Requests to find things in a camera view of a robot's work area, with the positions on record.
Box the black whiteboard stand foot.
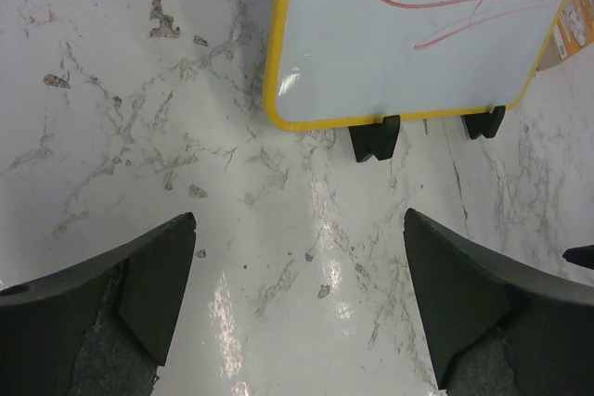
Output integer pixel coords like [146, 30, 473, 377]
[348, 115, 401, 163]

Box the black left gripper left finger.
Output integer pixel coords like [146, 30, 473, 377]
[1, 212, 196, 395]

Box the orange card box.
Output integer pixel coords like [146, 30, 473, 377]
[537, 0, 593, 70]

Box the yellow framed whiteboard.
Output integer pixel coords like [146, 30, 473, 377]
[263, 0, 566, 132]

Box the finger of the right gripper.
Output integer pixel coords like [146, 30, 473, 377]
[562, 245, 594, 270]

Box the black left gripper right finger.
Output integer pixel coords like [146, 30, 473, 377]
[404, 209, 593, 395]

